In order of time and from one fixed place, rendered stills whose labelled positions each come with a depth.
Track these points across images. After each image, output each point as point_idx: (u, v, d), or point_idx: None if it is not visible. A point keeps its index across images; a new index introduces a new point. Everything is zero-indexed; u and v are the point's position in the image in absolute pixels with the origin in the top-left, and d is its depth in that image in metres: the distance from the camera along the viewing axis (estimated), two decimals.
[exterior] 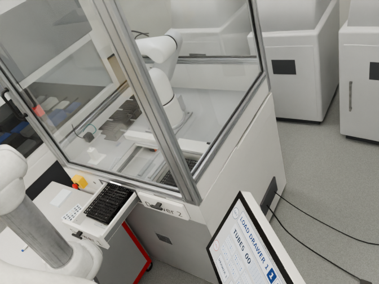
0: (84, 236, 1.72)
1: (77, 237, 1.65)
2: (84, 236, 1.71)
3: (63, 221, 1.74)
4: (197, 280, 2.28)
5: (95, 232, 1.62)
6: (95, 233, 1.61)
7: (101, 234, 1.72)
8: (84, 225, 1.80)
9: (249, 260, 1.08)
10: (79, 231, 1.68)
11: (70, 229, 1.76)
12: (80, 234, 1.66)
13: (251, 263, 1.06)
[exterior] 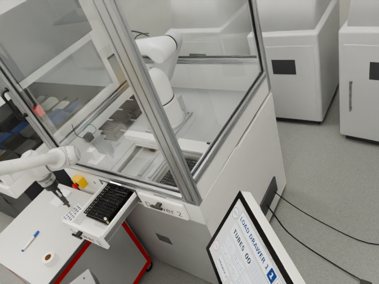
0: (84, 236, 1.72)
1: (77, 237, 1.65)
2: (84, 236, 1.71)
3: (63, 221, 1.74)
4: (197, 280, 2.28)
5: (95, 232, 1.62)
6: (95, 233, 1.61)
7: (101, 234, 1.72)
8: (84, 225, 1.80)
9: (249, 260, 1.08)
10: (79, 231, 1.68)
11: (70, 229, 1.76)
12: (80, 234, 1.66)
13: (251, 263, 1.06)
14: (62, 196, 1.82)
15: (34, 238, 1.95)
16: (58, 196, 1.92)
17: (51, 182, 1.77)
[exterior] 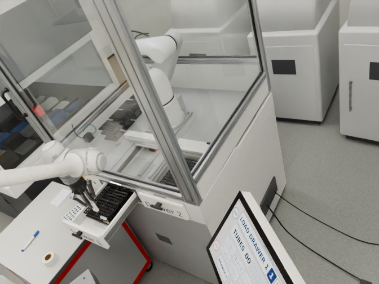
0: (84, 236, 1.72)
1: (77, 237, 1.65)
2: (84, 236, 1.71)
3: (63, 221, 1.74)
4: (197, 280, 2.28)
5: (95, 232, 1.62)
6: (95, 233, 1.61)
7: (101, 234, 1.72)
8: (84, 225, 1.80)
9: (249, 260, 1.08)
10: (79, 231, 1.68)
11: (70, 229, 1.76)
12: (80, 234, 1.66)
13: (251, 263, 1.06)
14: (75, 200, 1.56)
15: (34, 238, 1.95)
16: (91, 193, 1.64)
17: (66, 183, 1.50)
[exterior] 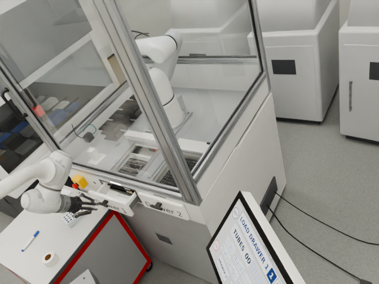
0: (109, 205, 1.83)
1: (104, 205, 1.76)
2: (109, 205, 1.82)
3: (89, 192, 1.85)
4: (197, 280, 2.28)
5: (121, 200, 1.73)
6: (120, 201, 1.73)
7: None
8: None
9: (249, 260, 1.08)
10: (105, 200, 1.79)
11: (95, 199, 1.88)
12: (106, 202, 1.78)
13: (251, 263, 1.06)
14: (83, 194, 1.66)
15: (34, 238, 1.95)
16: (88, 212, 1.69)
17: (64, 194, 1.58)
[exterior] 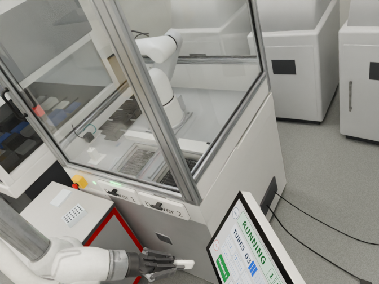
0: (118, 195, 1.88)
1: (113, 194, 1.81)
2: (118, 194, 1.87)
3: (98, 181, 1.90)
4: (197, 280, 2.28)
5: (130, 189, 1.78)
6: (129, 189, 1.77)
7: None
8: None
9: (249, 260, 1.08)
10: (114, 189, 1.84)
11: (104, 189, 1.93)
12: (115, 191, 1.82)
13: (251, 263, 1.06)
14: (149, 252, 1.13)
15: None
16: (170, 270, 1.08)
17: None
